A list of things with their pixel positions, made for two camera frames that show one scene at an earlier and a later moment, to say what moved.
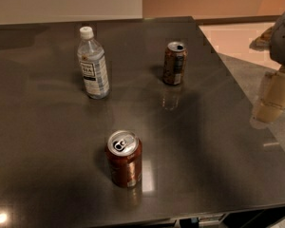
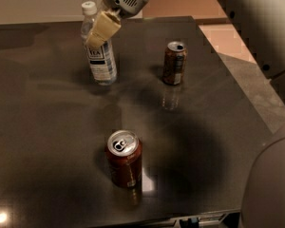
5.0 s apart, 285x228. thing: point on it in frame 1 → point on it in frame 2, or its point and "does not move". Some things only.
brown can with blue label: x=175 y=63 does not move
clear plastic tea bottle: x=91 y=55 → x=102 y=58
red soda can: x=124 y=151 does not move
